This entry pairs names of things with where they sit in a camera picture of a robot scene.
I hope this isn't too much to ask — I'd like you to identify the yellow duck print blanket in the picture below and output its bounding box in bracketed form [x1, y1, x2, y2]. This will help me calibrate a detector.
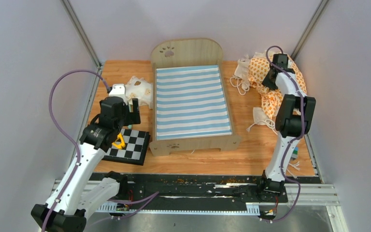
[233, 53, 315, 134]

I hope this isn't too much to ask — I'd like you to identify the wooden pet bed frame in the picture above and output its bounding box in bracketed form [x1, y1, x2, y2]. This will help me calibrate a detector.
[150, 38, 241, 156]

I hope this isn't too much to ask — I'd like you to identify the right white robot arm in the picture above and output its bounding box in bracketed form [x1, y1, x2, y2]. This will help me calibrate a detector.
[256, 53, 316, 202]

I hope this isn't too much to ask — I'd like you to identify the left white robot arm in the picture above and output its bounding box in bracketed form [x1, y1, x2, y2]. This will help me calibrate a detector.
[31, 84, 141, 232]

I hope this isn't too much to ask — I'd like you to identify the black white checkerboard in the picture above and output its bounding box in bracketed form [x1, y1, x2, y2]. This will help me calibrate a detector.
[103, 129, 150, 166]

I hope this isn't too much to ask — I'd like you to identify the white duck pillow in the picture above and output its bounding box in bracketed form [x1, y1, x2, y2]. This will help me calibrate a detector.
[125, 76, 154, 109]

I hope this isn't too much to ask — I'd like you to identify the yellow plastic block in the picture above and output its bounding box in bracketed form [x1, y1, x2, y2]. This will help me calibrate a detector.
[111, 129, 126, 149]

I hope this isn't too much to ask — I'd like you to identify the blue striped mattress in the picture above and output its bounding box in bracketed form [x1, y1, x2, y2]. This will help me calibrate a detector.
[155, 65, 232, 141]

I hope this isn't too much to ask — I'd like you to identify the blue green small block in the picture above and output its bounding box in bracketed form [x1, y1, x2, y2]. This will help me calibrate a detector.
[290, 147, 299, 160]

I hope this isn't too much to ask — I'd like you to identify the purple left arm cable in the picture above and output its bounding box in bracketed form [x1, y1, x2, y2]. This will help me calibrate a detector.
[42, 69, 112, 232]

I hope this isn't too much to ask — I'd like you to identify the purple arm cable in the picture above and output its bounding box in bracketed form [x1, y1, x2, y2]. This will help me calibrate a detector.
[42, 69, 112, 232]
[265, 45, 309, 222]

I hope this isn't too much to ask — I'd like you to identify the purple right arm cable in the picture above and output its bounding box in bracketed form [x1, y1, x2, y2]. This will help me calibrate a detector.
[265, 45, 309, 222]

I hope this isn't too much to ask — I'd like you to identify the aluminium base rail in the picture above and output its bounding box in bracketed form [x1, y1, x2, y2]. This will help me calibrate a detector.
[42, 173, 349, 216]

